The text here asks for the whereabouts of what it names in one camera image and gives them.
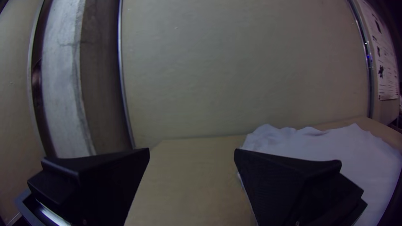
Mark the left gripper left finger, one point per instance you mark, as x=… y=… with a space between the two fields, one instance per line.
x=94 y=185

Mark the white t-shirt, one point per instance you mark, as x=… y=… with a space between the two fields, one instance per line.
x=355 y=150

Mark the white wall poster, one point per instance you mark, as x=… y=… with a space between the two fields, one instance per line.
x=386 y=69

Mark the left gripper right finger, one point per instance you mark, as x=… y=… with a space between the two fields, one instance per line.
x=289 y=191

